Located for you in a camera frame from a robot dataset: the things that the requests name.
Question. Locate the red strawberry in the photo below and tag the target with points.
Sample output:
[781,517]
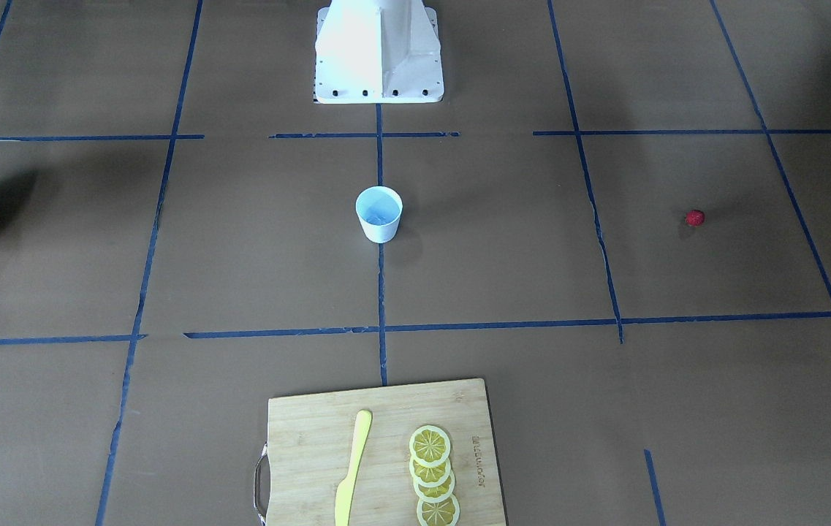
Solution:
[695,218]

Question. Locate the light blue cup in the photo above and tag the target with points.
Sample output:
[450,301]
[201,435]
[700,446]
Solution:
[379,210]

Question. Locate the wooden cutting board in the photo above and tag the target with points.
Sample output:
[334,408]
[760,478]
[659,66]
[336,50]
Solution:
[306,454]

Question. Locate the yellow plastic knife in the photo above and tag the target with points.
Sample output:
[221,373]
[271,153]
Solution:
[344,493]

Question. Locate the lemon slice one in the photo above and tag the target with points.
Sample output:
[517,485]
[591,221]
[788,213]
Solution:
[430,446]

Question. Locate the lemon slice two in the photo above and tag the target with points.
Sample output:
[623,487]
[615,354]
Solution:
[430,476]

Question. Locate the lemon slice three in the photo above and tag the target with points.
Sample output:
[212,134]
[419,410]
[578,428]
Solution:
[435,494]

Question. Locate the lemon slice four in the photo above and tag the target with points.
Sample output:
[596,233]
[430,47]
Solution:
[442,513]

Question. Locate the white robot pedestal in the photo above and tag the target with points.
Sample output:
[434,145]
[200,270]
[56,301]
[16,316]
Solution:
[377,52]

